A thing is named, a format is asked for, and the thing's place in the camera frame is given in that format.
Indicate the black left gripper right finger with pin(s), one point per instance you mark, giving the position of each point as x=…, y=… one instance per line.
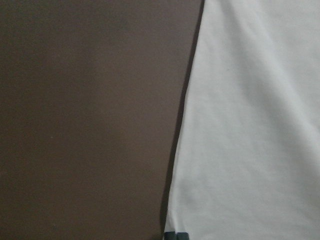
x=182, y=236

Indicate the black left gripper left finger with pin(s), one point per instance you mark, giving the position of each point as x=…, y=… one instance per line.
x=170, y=235

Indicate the cream long-sleeve cat shirt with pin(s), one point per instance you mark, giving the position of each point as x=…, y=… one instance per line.
x=247, y=161

